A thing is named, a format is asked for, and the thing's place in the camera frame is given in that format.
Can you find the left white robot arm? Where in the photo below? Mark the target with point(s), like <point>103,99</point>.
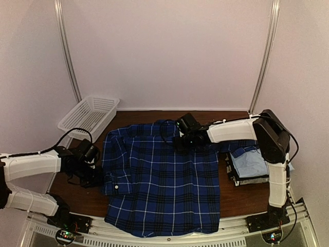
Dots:
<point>16,166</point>

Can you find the aluminium frame post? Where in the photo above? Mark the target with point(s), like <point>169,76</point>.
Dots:
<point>66,51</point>
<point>271,35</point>

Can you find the right circuit board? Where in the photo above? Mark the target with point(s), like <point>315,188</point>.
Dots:
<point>272,237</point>

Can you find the left circuit board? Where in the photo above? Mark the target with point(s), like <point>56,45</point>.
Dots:
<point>64,237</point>

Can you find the right aluminium frame post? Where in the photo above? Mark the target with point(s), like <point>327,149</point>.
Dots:
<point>271,35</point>

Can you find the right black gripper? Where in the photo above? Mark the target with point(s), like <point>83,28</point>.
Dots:
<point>178,145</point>

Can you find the blue plaid long sleeve shirt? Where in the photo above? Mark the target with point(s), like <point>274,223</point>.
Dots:
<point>142,169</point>

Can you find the light blue folded shirt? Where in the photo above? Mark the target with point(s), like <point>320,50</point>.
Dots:
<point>248,162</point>

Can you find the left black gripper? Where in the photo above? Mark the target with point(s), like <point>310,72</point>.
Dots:
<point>97,181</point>

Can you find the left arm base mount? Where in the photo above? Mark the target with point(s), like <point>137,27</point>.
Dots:
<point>66,220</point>

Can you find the left aluminium frame post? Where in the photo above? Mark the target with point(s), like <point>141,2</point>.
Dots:
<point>66,51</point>

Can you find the circuit board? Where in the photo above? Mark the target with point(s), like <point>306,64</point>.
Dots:
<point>64,237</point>
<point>272,237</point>

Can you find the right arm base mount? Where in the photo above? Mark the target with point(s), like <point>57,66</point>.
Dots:
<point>274,217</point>

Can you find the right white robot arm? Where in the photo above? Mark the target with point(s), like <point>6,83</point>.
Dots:
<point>265,128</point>

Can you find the white plastic mesh basket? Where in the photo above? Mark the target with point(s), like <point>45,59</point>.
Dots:
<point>91,115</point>

